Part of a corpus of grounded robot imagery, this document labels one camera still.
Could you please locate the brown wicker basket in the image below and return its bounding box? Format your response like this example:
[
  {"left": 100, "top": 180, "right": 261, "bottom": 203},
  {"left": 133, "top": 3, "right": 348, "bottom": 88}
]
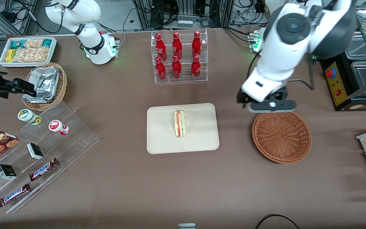
[{"left": 252, "top": 110, "right": 312, "bottom": 164}]

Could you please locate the clear acrylic bottle rack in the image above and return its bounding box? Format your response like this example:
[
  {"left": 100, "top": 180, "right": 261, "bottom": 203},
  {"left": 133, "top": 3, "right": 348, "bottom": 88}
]
[{"left": 151, "top": 29, "right": 208, "bottom": 84}]

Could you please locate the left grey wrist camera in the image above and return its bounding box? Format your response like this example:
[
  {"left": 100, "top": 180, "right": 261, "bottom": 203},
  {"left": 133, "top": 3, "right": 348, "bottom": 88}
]
[{"left": 248, "top": 100, "right": 297, "bottom": 114}]

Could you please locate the silver foil package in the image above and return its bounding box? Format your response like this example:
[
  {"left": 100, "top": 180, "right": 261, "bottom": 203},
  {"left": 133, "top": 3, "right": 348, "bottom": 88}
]
[
  {"left": 29, "top": 66, "right": 59, "bottom": 84},
  {"left": 23, "top": 75, "right": 57, "bottom": 103}
]

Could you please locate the light wicker basket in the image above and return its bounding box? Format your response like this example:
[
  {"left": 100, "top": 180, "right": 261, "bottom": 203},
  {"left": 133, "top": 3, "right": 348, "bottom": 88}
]
[{"left": 22, "top": 62, "right": 67, "bottom": 111}]

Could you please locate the red cola bottle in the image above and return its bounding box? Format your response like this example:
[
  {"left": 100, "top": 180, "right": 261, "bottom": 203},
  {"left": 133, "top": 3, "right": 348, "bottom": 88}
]
[
  {"left": 172, "top": 55, "right": 182, "bottom": 79},
  {"left": 191, "top": 56, "right": 201, "bottom": 80},
  {"left": 172, "top": 32, "right": 183, "bottom": 60},
  {"left": 192, "top": 31, "right": 202, "bottom": 59},
  {"left": 155, "top": 33, "right": 167, "bottom": 61},
  {"left": 155, "top": 57, "right": 166, "bottom": 81}
]

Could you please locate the beige plastic tray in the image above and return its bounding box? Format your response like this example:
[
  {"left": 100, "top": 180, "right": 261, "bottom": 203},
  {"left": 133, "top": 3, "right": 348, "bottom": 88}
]
[{"left": 147, "top": 103, "right": 220, "bottom": 155}]

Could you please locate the white rectangular snack bin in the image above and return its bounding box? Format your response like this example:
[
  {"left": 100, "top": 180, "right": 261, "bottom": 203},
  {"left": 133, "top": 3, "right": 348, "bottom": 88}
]
[{"left": 0, "top": 37, "right": 57, "bottom": 68}]

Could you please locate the clear acrylic stepped stand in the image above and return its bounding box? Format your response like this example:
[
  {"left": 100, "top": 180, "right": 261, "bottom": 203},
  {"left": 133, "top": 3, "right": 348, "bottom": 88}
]
[{"left": 0, "top": 101, "right": 100, "bottom": 214}]

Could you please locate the black floor cable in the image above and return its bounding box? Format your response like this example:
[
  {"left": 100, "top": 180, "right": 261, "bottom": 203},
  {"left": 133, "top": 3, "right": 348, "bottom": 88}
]
[{"left": 254, "top": 214, "right": 301, "bottom": 229}]

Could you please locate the triangular sandwich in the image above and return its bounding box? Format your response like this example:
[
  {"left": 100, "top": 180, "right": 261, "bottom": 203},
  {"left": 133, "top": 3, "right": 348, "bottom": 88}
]
[{"left": 174, "top": 109, "right": 186, "bottom": 138}]

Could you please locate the clear bag of crackers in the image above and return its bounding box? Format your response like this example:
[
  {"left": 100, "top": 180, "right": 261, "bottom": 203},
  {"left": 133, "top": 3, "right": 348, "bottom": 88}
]
[
  {"left": 24, "top": 39, "right": 44, "bottom": 49},
  {"left": 13, "top": 47, "right": 49, "bottom": 63}
]

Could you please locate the small black box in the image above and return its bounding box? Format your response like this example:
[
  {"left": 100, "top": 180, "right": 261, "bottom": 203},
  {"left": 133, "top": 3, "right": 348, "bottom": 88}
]
[
  {"left": 27, "top": 143, "right": 44, "bottom": 160},
  {"left": 0, "top": 164, "right": 17, "bottom": 180}
]

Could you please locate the green capped yogurt bottle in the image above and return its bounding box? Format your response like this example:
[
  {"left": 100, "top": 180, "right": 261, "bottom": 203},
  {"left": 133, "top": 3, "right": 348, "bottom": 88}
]
[{"left": 18, "top": 109, "right": 42, "bottom": 125}]

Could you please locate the red capped yogurt bottle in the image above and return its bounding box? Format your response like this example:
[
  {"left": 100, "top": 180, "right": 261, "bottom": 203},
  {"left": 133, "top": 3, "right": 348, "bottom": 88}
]
[{"left": 49, "top": 120, "right": 70, "bottom": 135}]

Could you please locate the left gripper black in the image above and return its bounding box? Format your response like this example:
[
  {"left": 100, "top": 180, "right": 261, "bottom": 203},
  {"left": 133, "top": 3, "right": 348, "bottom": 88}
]
[{"left": 237, "top": 87, "right": 289, "bottom": 109}]

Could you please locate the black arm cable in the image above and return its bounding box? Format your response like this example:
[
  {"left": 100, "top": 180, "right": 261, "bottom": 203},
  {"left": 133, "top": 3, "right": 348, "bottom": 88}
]
[{"left": 289, "top": 54, "right": 315, "bottom": 91}]

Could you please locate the aluminium frame rack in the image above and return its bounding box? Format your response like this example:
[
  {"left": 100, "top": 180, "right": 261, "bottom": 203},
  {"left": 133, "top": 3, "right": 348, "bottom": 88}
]
[{"left": 134, "top": 0, "right": 234, "bottom": 31}]

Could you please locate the black hot food display case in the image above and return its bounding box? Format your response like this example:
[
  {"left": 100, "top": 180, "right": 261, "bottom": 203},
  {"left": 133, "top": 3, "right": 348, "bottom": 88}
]
[{"left": 312, "top": 3, "right": 366, "bottom": 112}]

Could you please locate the snickers chocolate bar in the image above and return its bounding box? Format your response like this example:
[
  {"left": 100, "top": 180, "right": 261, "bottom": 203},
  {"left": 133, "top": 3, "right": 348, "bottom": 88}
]
[
  {"left": 29, "top": 158, "right": 59, "bottom": 182},
  {"left": 0, "top": 183, "right": 31, "bottom": 207}
]

